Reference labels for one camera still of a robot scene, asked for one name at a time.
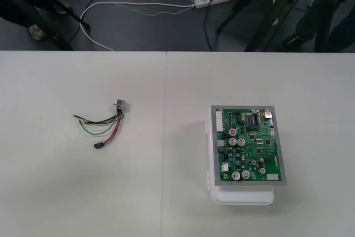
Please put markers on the green circuit board grey frame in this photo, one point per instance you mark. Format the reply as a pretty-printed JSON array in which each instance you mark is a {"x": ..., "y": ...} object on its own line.
[{"x": 249, "y": 148}]

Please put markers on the black tripod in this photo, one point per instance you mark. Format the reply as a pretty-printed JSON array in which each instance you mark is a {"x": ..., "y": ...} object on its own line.
[
  {"x": 55, "y": 35},
  {"x": 266, "y": 26}
]

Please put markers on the white power strip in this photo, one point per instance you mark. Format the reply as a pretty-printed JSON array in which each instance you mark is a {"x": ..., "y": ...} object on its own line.
[{"x": 206, "y": 1}]

